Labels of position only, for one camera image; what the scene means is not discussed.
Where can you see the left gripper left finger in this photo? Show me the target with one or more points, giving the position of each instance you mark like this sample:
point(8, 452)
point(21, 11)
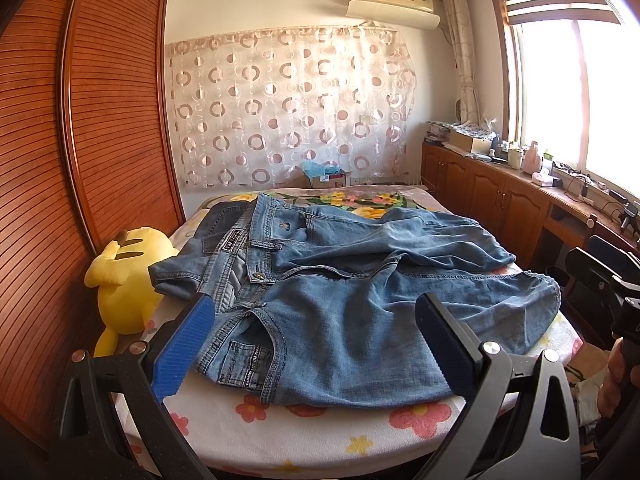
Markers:
point(174, 348)

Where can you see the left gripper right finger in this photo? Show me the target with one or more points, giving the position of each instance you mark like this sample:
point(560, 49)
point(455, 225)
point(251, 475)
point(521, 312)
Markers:
point(461, 357)

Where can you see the blue denim jeans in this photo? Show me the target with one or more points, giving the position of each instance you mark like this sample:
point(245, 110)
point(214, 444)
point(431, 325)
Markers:
point(315, 305)

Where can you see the person right hand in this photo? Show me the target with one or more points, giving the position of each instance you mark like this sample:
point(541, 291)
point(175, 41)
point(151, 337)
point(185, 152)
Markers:
point(617, 370)

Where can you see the yellow Pikachu plush toy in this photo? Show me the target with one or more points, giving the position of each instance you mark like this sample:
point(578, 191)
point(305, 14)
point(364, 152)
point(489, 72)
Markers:
point(120, 274)

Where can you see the floral bed sheet mattress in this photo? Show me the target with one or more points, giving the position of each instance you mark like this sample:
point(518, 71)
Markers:
point(235, 431)

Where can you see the long wooden cabinet counter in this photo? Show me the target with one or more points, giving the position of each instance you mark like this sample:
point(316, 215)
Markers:
point(538, 225)

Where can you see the white tissue pack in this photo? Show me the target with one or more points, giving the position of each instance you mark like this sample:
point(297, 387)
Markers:
point(542, 179)

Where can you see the pink bottle on counter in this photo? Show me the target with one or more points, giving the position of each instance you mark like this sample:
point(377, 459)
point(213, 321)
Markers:
point(532, 160)

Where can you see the white jar on counter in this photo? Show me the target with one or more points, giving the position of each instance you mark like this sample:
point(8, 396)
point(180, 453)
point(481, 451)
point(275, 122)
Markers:
point(515, 157)

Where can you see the flower patterned pink blanket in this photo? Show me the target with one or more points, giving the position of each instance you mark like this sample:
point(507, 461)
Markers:
point(369, 201)

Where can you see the cardboard box on counter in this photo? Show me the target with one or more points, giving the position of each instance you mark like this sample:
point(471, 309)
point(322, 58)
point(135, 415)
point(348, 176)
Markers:
point(470, 144)

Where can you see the wooden framed window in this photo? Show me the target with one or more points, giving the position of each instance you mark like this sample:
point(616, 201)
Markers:
point(571, 83)

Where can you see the cardboard box with blue items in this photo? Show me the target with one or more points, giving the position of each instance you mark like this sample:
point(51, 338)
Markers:
point(325, 176)

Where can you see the wooden louvered wardrobe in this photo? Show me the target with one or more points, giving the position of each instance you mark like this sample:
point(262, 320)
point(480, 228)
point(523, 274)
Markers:
point(85, 154)

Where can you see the circle patterned sheer curtain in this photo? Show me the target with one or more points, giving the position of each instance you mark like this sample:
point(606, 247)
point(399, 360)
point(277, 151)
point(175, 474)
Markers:
point(248, 108)

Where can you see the beige side window curtain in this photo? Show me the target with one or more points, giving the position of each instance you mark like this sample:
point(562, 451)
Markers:
point(459, 24)

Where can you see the white wall air conditioner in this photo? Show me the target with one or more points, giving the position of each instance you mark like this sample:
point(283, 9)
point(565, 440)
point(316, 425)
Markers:
point(411, 13)

